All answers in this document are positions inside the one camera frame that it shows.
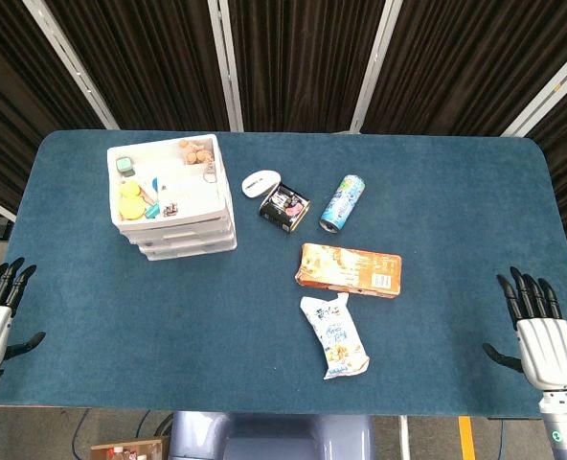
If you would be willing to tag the small teal item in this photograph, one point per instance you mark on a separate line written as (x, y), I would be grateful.
(152, 211)

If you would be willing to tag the grey-blue robot torso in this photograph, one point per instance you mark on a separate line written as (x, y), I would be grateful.
(274, 436)

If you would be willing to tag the white plastic drawer unit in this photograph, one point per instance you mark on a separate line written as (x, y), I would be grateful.
(188, 191)

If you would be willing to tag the dark brown pleated curtain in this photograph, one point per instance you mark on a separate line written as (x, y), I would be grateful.
(470, 57)
(154, 62)
(302, 62)
(15, 105)

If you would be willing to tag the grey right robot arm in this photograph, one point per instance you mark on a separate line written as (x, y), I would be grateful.
(565, 426)

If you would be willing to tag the white computer mouse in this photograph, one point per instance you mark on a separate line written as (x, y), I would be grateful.
(259, 183)

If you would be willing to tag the black rectangular tin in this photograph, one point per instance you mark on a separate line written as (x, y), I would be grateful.
(283, 208)

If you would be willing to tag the blue drink can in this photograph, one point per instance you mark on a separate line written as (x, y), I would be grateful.
(343, 203)

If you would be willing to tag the black and silver right hand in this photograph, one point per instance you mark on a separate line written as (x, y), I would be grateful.
(549, 350)

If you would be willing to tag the orange cardboard snack box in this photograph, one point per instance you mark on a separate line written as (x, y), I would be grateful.
(348, 269)

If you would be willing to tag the brown cardboard box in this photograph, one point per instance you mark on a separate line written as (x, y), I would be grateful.
(128, 450)

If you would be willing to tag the white snack bag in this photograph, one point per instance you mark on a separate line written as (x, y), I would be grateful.
(333, 338)

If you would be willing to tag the blue table cloth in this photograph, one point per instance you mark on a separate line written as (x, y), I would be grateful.
(168, 326)

